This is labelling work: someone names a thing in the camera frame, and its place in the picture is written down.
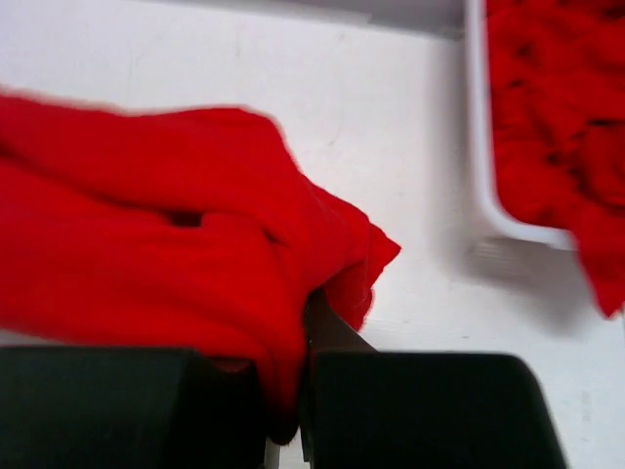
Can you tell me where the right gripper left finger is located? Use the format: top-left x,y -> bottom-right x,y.
1,346 -> 267,468

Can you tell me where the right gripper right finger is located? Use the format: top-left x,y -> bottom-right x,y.
300,290 -> 565,468

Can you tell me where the white plastic basket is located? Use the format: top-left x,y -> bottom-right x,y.
464,1 -> 579,284

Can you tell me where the red t shirt pile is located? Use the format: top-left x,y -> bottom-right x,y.
485,1 -> 624,317

